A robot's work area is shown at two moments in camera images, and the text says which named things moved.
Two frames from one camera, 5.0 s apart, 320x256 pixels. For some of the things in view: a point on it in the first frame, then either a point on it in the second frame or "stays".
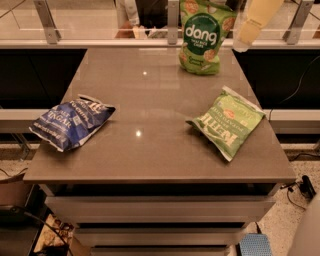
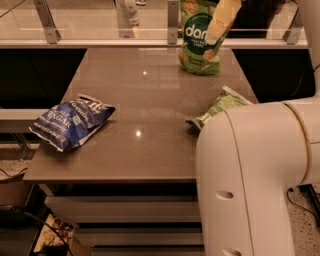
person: (139, 19) to (253, 18)
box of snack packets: (55, 237) stays
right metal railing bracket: (293, 33) stays
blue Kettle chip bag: (68, 125) stays
